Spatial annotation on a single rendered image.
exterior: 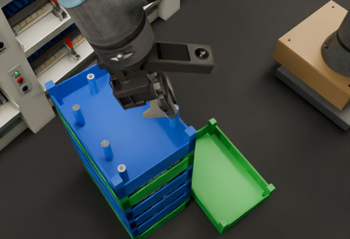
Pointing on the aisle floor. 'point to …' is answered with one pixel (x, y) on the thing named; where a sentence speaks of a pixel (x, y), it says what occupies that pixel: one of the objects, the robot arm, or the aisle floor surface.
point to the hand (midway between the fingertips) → (175, 107)
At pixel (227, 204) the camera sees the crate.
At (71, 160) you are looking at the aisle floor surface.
